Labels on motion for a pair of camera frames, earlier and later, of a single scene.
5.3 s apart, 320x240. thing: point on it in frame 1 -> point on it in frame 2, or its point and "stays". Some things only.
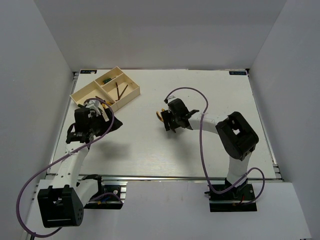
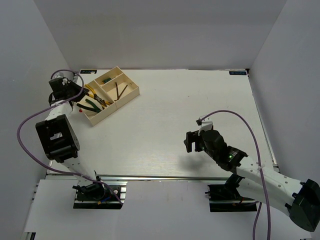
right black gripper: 166,116 -> 192,137
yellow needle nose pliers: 158,115 -> 102,102
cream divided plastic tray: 115,87 stays
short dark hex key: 121,94 stays
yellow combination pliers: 104,105 -> 94,95
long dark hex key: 118,92 stays
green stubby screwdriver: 106,80 stays
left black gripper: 100,117 -> 69,84
